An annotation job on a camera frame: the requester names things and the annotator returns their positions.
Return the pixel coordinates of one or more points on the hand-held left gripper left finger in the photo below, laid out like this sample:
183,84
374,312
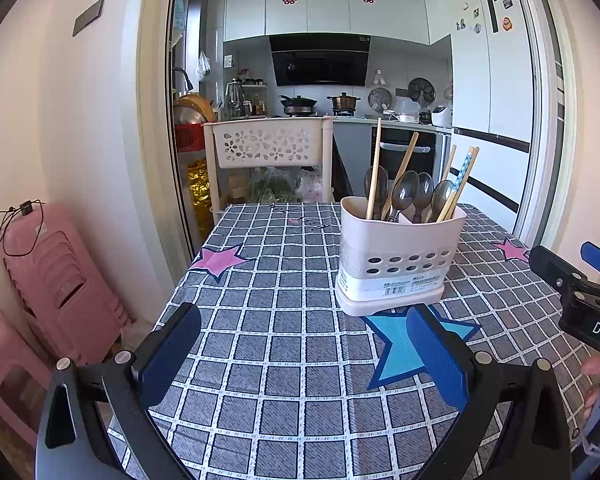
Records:
170,355

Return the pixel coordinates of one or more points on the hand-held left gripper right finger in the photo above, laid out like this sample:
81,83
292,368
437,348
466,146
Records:
437,360

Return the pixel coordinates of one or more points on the beige plastic utensil holder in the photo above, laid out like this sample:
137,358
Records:
395,280

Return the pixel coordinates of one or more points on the patterned wooden chopstick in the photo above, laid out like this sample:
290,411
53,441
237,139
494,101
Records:
462,170

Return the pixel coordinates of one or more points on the grey checked star tablecloth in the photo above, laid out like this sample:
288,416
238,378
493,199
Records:
280,310

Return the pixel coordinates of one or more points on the stack of pink plastic stools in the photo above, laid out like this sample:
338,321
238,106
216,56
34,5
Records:
60,285

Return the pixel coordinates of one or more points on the single pink plastic stool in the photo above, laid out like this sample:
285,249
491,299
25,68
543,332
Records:
5,345

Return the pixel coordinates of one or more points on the gold foil bag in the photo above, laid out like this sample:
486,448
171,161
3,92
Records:
199,180

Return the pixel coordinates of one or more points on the white rice cooker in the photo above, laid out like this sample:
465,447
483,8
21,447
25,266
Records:
441,116

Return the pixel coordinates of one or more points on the white refrigerator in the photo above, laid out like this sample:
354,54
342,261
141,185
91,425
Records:
495,85

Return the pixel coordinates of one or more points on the black built-in oven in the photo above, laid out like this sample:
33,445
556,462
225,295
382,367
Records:
392,135

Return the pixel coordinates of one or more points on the white plastic container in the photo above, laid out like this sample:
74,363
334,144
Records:
407,109

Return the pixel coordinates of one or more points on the plastic bags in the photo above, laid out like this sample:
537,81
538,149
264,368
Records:
312,182

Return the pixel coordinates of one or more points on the red plastic basin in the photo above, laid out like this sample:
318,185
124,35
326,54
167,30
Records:
189,137

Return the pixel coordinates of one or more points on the round dark steaming rack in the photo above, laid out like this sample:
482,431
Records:
422,90

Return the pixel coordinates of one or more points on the beige floral plastic rack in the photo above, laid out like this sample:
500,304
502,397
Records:
270,142

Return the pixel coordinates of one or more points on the golden metal basin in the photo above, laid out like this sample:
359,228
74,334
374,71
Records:
192,110

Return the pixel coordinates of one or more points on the black fridge magnet strip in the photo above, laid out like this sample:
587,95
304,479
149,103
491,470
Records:
491,12

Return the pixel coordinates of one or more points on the steel pot on stove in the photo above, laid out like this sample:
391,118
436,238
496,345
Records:
344,102

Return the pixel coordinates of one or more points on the black wok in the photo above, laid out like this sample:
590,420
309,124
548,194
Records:
297,101

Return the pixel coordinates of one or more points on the hanging clear plastic bag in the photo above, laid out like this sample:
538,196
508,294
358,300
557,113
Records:
203,66

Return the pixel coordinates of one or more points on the black range hood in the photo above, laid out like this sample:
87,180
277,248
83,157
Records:
320,65

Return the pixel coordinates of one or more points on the white wall cabinets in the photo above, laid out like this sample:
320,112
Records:
325,10

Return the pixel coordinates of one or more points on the dark wall switch panel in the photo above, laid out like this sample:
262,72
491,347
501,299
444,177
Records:
88,16

